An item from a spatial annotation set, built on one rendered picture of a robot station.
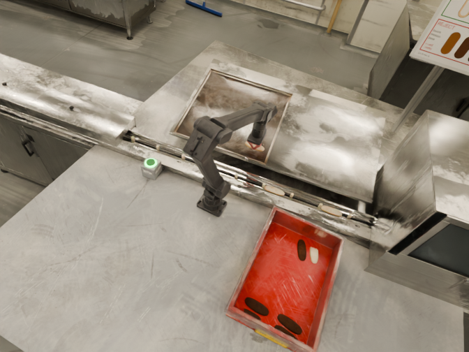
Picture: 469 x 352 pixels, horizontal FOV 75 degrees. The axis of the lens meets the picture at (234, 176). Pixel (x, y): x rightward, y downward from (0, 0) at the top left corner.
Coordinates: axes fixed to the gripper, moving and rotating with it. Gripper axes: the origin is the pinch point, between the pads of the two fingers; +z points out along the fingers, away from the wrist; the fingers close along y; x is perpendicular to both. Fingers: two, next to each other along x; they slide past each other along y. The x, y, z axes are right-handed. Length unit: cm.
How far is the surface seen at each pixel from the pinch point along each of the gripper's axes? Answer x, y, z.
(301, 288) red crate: 41, 54, 4
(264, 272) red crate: 26, 54, 4
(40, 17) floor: -326, -148, 124
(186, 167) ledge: -25.6, 23.1, 5.8
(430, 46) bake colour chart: 60, -71, -30
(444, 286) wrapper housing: 91, 32, -4
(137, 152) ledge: -51, 26, 6
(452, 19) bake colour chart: 61, -73, -43
